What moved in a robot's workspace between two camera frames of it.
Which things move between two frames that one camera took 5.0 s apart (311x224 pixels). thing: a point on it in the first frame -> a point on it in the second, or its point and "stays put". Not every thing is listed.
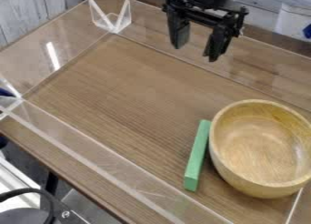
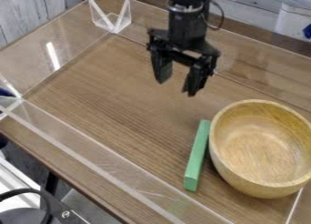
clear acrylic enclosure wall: [175, 139] stays put
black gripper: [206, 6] -> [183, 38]
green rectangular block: [196, 157] stays put
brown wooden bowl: [260, 147] stays put
